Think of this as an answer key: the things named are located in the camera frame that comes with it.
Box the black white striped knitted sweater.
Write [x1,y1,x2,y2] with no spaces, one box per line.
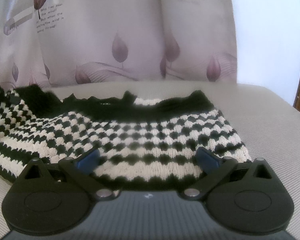
[0,76,252,191]

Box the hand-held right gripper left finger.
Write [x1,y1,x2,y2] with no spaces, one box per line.
[21,148,116,201]

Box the leaf print curtain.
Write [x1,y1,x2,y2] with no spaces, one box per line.
[0,0,238,91]

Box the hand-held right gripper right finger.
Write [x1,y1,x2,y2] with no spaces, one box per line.
[181,147,276,201]

